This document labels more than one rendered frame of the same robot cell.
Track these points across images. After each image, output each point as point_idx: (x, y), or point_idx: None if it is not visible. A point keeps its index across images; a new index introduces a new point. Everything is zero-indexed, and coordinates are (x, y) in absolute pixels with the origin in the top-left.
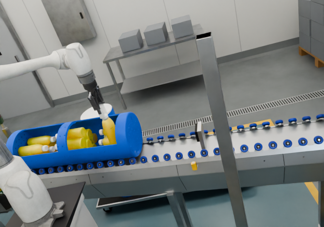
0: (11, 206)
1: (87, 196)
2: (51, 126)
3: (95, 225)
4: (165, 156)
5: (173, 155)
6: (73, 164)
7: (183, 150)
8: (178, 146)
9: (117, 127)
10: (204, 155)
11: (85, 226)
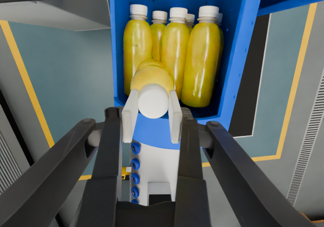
0: None
1: None
2: None
3: (63, 12)
4: (134, 147)
5: (147, 148)
6: None
7: (157, 160)
8: (168, 153)
9: (136, 120)
10: (131, 190)
11: (21, 9)
